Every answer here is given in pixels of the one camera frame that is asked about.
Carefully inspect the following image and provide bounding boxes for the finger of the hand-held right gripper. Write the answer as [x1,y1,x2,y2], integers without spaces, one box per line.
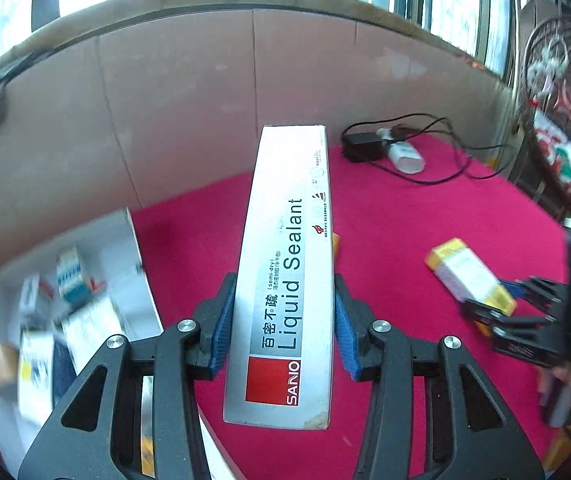
[459,299,566,367]
[503,276,571,317]

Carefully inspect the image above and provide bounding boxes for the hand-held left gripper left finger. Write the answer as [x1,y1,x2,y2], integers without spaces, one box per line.
[18,272,239,480]

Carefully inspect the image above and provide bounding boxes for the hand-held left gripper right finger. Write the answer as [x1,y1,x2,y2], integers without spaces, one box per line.
[334,277,556,480]

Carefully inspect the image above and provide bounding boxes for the yellow and white box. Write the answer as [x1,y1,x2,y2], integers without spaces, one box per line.
[425,238,517,317]

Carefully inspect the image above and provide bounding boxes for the long grey sealant box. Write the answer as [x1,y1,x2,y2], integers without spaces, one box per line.
[222,124,335,431]

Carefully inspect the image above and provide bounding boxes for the white floral print box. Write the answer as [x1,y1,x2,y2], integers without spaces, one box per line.
[60,295,126,366]

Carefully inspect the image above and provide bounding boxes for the white cardboard box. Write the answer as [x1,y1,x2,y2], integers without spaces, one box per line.
[0,208,246,480]

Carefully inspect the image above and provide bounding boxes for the blue and white box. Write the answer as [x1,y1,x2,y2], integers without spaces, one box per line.
[56,245,91,306]

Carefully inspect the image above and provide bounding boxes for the white blue orange box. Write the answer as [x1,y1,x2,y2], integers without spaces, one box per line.
[16,330,56,426]

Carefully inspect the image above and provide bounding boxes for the small white pink box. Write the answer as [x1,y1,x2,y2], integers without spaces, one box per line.
[18,274,54,317]

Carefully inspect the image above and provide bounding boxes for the red felt table cloth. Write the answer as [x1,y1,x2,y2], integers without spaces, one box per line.
[130,132,571,480]

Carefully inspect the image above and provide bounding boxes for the red and white printed bag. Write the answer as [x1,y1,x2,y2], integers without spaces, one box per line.
[530,105,571,223]

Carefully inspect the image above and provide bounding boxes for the white plastic bottle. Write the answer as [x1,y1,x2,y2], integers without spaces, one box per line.
[376,129,426,175]

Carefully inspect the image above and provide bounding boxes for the bicycle wheel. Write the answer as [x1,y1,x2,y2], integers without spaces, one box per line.
[522,14,571,136]

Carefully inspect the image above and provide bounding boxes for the cardboard barrier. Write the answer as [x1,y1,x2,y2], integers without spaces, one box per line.
[0,0,531,293]

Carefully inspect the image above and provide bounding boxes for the black power adapter with cable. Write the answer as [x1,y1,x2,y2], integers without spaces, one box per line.
[343,114,510,187]

